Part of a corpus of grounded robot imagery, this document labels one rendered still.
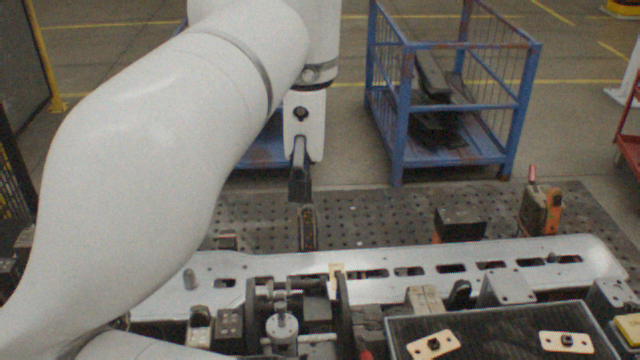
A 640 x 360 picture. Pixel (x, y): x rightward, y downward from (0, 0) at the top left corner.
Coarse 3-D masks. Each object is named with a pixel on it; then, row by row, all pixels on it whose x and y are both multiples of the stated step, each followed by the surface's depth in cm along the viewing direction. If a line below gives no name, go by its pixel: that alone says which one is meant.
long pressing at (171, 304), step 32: (192, 256) 119; (224, 256) 119; (256, 256) 120; (288, 256) 119; (320, 256) 119; (352, 256) 119; (384, 256) 119; (416, 256) 119; (448, 256) 119; (480, 256) 119; (512, 256) 119; (544, 256) 119; (608, 256) 119; (160, 288) 110; (256, 288) 111; (352, 288) 111; (384, 288) 111; (448, 288) 111; (544, 288) 110; (576, 288) 110; (160, 320) 103
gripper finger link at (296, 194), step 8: (288, 176) 64; (304, 176) 61; (288, 184) 65; (296, 184) 64; (304, 184) 64; (288, 192) 66; (296, 192) 65; (304, 192) 65; (296, 200) 66; (304, 200) 66
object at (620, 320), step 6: (618, 318) 83; (624, 318) 83; (630, 318) 83; (636, 318) 83; (618, 324) 82; (624, 324) 82; (630, 324) 81; (636, 324) 81; (624, 330) 81; (630, 330) 80; (636, 330) 80; (630, 336) 79; (636, 336) 79; (630, 342) 79; (636, 342) 78
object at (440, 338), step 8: (432, 336) 80; (440, 336) 80; (448, 336) 80; (408, 344) 79; (416, 344) 79; (424, 344) 79; (432, 344) 78; (440, 344) 78; (448, 344) 79; (456, 344) 79; (424, 352) 77; (432, 352) 77; (440, 352) 77
